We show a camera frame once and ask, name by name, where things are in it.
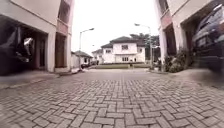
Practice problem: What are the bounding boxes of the low hedge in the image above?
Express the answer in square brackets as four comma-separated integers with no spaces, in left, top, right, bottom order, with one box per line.
[89,63,152,70]

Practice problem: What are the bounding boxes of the white house with dark roof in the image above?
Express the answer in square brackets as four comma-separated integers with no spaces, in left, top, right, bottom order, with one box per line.
[91,35,147,64]

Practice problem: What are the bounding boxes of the small house with dark roof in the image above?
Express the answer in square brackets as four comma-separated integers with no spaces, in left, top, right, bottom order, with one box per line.
[70,50,94,68]

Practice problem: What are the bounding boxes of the grey brick paved road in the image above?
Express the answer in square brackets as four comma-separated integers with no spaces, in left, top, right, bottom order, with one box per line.
[0,68,224,128]

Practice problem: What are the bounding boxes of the street lamp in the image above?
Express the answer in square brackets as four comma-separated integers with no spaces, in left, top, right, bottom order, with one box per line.
[78,27,95,69]
[134,22,154,70]

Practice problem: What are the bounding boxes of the trees behind white house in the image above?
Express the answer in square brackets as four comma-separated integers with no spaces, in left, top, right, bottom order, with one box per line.
[129,32,161,63]

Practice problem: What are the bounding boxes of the green bushes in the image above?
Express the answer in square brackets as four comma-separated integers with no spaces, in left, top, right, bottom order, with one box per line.
[162,49,191,74]

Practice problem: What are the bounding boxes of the pale building with carport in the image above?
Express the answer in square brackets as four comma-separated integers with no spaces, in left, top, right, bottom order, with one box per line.
[153,0,224,73]

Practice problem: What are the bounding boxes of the concrete driveway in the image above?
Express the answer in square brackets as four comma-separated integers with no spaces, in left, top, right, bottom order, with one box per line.
[0,69,81,90]

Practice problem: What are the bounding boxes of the pale building with open garage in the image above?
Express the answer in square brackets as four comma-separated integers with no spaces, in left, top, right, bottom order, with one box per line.
[0,0,76,75]

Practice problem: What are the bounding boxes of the dark vehicle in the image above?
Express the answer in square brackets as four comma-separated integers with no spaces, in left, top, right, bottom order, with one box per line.
[0,26,36,75]

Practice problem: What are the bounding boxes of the dark car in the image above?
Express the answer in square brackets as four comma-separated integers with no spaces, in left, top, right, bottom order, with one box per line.
[191,3,224,73]

